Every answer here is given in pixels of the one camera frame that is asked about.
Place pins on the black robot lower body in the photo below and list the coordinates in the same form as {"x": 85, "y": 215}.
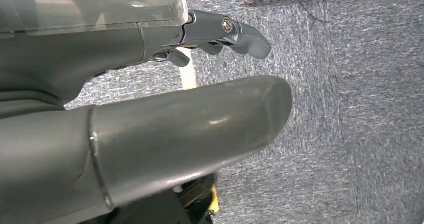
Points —
{"x": 149, "y": 209}

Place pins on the yellow floor tape square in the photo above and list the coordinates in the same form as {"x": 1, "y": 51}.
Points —
{"x": 188, "y": 73}

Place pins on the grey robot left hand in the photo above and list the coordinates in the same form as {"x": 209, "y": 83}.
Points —
{"x": 165, "y": 139}

